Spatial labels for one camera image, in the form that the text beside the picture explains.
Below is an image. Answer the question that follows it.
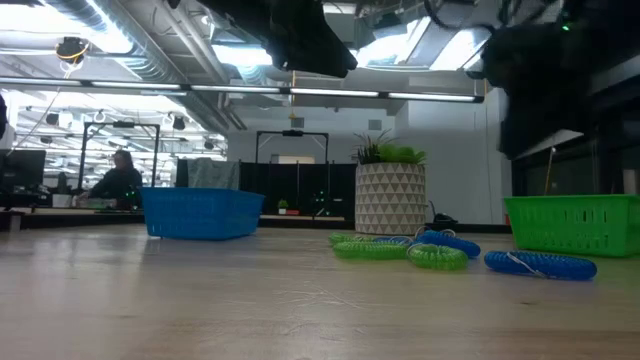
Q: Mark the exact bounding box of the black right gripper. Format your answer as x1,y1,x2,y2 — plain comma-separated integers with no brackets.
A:
481,22,596,160

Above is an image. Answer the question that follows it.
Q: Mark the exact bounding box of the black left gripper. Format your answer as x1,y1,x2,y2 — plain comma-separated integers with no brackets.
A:
199,0,359,80

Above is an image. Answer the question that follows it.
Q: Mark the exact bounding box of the green spiral wrist coil keychain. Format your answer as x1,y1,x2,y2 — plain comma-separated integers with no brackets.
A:
332,241,410,261
406,243,470,272
328,232,376,247

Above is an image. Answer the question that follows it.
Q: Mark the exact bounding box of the blue spiral wrist coil keychain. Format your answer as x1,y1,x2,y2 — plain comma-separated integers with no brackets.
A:
483,250,599,282
413,228,482,260
372,235,417,247

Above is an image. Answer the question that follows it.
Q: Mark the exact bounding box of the long linear ceiling light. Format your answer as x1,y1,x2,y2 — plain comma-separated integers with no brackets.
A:
0,77,485,104

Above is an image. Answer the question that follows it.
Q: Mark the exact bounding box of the green artificial plant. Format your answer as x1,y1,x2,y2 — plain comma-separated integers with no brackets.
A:
352,129,429,166

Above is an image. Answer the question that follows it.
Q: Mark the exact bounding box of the black room partition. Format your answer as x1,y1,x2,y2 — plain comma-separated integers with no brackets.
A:
174,158,358,219

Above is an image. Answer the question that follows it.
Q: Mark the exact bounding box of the green plastic basket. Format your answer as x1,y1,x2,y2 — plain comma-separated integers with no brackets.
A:
503,193,640,259

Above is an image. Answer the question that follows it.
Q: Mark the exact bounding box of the white triangle pattern planter pot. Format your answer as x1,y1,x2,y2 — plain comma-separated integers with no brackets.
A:
354,162,428,236

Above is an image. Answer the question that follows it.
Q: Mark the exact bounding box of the grey cloth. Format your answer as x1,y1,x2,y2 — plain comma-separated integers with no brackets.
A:
187,157,241,190

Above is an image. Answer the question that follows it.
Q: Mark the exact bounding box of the blue plastic basket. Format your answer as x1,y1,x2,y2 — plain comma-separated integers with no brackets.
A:
139,186,266,242

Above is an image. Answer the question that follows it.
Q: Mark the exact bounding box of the person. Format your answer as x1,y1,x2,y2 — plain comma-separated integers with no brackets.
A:
87,148,145,209

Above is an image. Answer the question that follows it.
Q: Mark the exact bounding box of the dark background desk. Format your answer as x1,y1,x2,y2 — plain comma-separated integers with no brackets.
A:
0,207,146,231

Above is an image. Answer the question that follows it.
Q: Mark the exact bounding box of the black computer monitor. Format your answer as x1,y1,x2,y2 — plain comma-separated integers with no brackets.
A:
0,148,47,194

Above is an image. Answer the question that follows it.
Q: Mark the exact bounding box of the black metal camera rig frame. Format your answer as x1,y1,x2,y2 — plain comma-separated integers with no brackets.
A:
78,121,161,191
255,129,330,165

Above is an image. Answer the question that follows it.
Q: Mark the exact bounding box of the black device with cable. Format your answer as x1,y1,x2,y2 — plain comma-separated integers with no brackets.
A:
428,200,459,226

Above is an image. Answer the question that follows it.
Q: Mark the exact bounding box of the hanging yellow black cord reel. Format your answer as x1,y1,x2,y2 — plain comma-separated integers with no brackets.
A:
54,35,91,66

